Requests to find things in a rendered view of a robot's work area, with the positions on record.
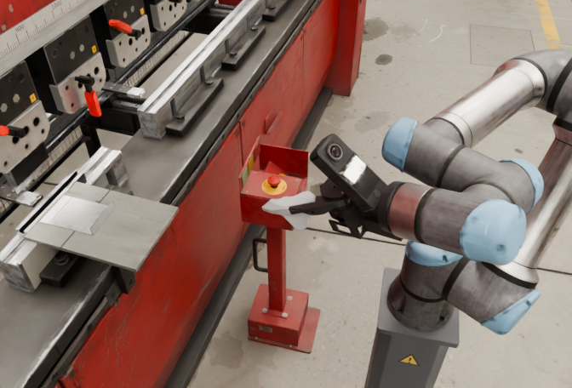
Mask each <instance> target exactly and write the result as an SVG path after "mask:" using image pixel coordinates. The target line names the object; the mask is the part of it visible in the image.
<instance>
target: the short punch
mask: <svg viewBox="0 0 572 388"><path fill-rule="evenodd" d="M48 158H49V154H48V152H47V149H46V146H45V144H44V142H42V143H41V144H40V145H39V146H38V147H37V148H36V149H34V150H33V151H32V152H31V153H30V154H29V155H28V156H27V157H25V158H24V159H23V160H22V161H21V162H20V163H19V164H17V165H16V166H15V167H14V168H13V169H12V170H11V171H10V172H8V173H7V174H4V175H5V177H6V180H7V181H8V183H9V185H10V186H13V188H14V190H15V192H16V194H18V193H19V192H20V191H21V190H22V189H23V188H24V187H26V186H27V185H28V184H29V183H30V182H31V181H32V180H33V179H34V178H35V177H36V176H37V175H38V174H39V173H40V172H41V171H42V170H43V169H44V168H45V167H47V166H48V165H49V162H48Z"/></svg>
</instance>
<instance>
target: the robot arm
mask: <svg viewBox="0 0 572 388"><path fill-rule="evenodd" d="M532 107H536V108H539V109H542V110H543V111H546V112H549V113H551V114H553V115H555V116H556V118H555V120H554V122H553V124H552V128H553V131H554V134H555V138H554V140H553V142H552V143H551V145H550V147H549V149H548V150H547V152H546V155H545V156H544V157H543V159H542V161H541V163H540V165H539V167H538V168H536V167H535V166H534V165H533V164H532V163H530V162H528V161H526V160H524V159H521V158H507V159H505V160H500V161H499V162H498V161H496V160H494V159H493V158H491V157H488V156H486V155H484V154H482V153H480V152H478V151H475V150H473V149H472V148H473V147H474V146H475V145H476V144H478V143H479V142H480V141H481V140H483V139H484V138H485V137H487V136H488V135H489V134H491V133H492V132H493V131H495V130H496V129H497V128H499V127H500V126H501V124H503V123H504V122H506V121H507V120H508V119H509V118H511V117H512V116H513V115H515V114H516V113H517V112H518V111H525V110H528V109H530V108H532ZM381 154H382V156H383V158H384V160H385V161H386V162H388V163H390V164H391V165H392V166H393V167H395V168H397V169H399V170H400V172H402V173H403V172H405V173H406V174H408V175H410V176H412V177H414V178H415V179H417V180H419V181H421V182H423V183H424V184H426V185H429V186H426V185H419V184H415V183H410V182H408V183H406V182H402V181H397V180H396V181H393V182H392V183H390V184H389V185H387V184H386V183H385V182H384V181H383V180H382V179H381V178H380V177H379V176H378V175H377V174H376V173H375V172H374V171H373V170H372V169H371V168H370V167H369V166H368V165H367V164H366V163H365V162H364V161H363V160H362V159H361V158H360V157H359V156H358V154H357V153H355V152H354V151H353V150H352V149H351V148H350V147H349V146H348V145H346V144H345V143H344V142H343V141H342V140H341V139H340V138H339V137H338V136H337V135H336V134H330V135H328V136H326V137H325V138H323V139H322V140H321V141H320V142H319V143H318V144H317V146H316V147H315V149H314V150H313V151H312V153H311V155H310V160H311V162H312V163H313V164H314V165H315V166H316V167H318V168H319V169H320V170H321V171H322V172H323V173H324V174H325V175H326V176H327V177H328V178H327V179H326V181H325V182H324V183H323V184H321V185H320V192H321V194H322V196H314V195H313V194H312V193H311V192H310V191H303V192H301V193H299V194H298V195H296V196H293V197H282V198H279V199H270V200H269V201H268V202H267V203H265V204H264V205H263V206H262V209H263V210H264V211H266V212H268V213H271V214H280V215H282V216H283V217H284V218H285V219H286V220H287V221H288V222H289V223H290V224H291V225H292V226H293V227H294V228H295V229H298V230H302V229H305V228H307V226H308V220H309V218H310V217H312V216H316V215H321V214H326V213H328V212H329V214H330V216H331V217H332V218H333V219H335V220H338V221H339V222H337V221H334V220H329V223H330V225H331V227H332V229H333V231H337V232H339V233H342V234H345V235H348V236H350V237H355V238H358V239H361V238H362V237H363V235H364V234H365V232H366V231H369V232H372V233H374V234H377V235H381V236H383V237H389V238H391V239H394V240H397V241H400V242H401V241H402V240H403V239H407V240H408V242H407V243H406V246H405V250H404V251H405V254H404V257H403V264H402V268H401V272H400V273H399V275H398V276H397V277H396V278H395V279H394V280H393V281H392V283H391V285H390V287H389V289H388V294H387V305H388V308H389V310H390V312H391V314H392V315H393V316H394V317H395V319H396V320H397V321H399V322H400V323H401V324H403V325H404V326H405V327H407V328H410V329H413V330H416V331H421V332H431V331H436V330H438V329H440V328H442V327H444V326H445V325H446V324H447V323H448V322H449V320H450V318H451V317H452V314H453V311H454V308H455V307H456V308H457V309H459V310H460V311H462V312H464V313H465V314H467V315H468V316H469V317H471V318H472V319H474V320H475V321H477V322H479V323H480V325H481V326H485V327H486V328H488V329H489V330H491V331H493V332H494V333H496V334H499V335H503V334H507V333H509V332H510V331H511V330H512V328H513V327H514V326H515V325H516V324H517V323H518V322H519V321H520V319H521V318H522V317H523V316H524V315H525V314H526V312H527V311H528V310H529V309H530V307H531V306H532V305H533V304H534V303H535V302H536V301H537V300H538V298H539V297H540V296H541V292H540V291H539V289H538V288H535V287H536V285H537V283H538V282H539V281H540V279H539V276H538V273H537V270H536V268H537V266H538V265H539V264H540V262H541V260H542V258H543V256H544V255H545V253H546V251H547V250H548V248H549V247H550V245H551V243H552V241H553V239H554V238H555V236H556V235H557V233H558V231H559V230H560V228H561V226H562V224H563V223H564V221H565V220H566V218H567V216H568V215H569V212H570V211H571V209H572V51H571V50H566V49H542V50H537V51H533V52H528V53H525V54H520V55H518V56H516V57H513V58H511V59H509V60H508V61H506V62H505V63H503V64H502V65H500V66H499V67H498V68H497V69H496V70H495V73H494V75H493V77H492V78H490V79H489V80H488V81H486V82H485V83H483V84H481V85H480V86H478V87H477V88H475V89H474V90H473V91H471V92H470V93H468V94H466V95H465V96H463V97H462V98H460V99H459V100H457V101H456V102H455V103H453V104H452V105H450V106H448V107H447V108H445V109H444V110H442V111H440V112H439V113H438V114H437V115H435V116H434V117H432V118H430V119H429V120H427V121H426V122H424V123H422V124H421V123H419V122H418V121H417V120H415V121H414V120H412V119H409V118H407V117H403V118H400V119H398V120H397V121H396V122H395V123H394V124H393V125H392V126H391V127H390V128H389V130H388V131H387V133H386V136H385V138H384V140H383V143H382V147H381ZM337 225H341V226H344V227H347V228H349V230H350V232H351V233H349V232H346V231H342V230H339V228H338V226H337ZM361 226H362V228H361V230H362V231H361V232H359V230H358V227H361Z"/></svg>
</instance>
